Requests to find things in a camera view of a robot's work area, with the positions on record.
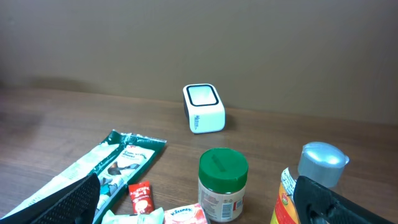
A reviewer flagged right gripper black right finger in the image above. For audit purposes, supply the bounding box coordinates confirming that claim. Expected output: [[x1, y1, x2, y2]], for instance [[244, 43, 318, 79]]
[[294, 175, 392, 224]]

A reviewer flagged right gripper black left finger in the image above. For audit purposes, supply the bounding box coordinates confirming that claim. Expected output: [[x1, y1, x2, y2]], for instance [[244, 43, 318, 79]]
[[1, 174, 100, 224]]

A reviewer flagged yellow oil bottle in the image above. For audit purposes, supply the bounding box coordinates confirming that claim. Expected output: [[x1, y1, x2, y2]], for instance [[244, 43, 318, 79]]
[[269, 141, 351, 224]]

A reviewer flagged red Nescafe coffee sachet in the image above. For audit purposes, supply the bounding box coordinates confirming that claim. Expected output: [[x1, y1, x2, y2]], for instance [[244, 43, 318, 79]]
[[128, 181, 155, 214]]

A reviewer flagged green 3M gloves package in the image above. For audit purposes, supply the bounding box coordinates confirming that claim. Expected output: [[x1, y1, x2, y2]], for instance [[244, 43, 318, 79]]
[[5, 130, 167, 224]]

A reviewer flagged white wet wipe sachet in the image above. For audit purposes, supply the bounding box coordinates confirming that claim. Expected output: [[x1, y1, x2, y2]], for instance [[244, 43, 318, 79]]
[[101, 208, 164, 224]]

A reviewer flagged white barcode scanner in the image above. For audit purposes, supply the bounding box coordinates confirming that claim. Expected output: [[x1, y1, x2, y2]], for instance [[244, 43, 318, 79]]
[[183, 83, 226, 134]]

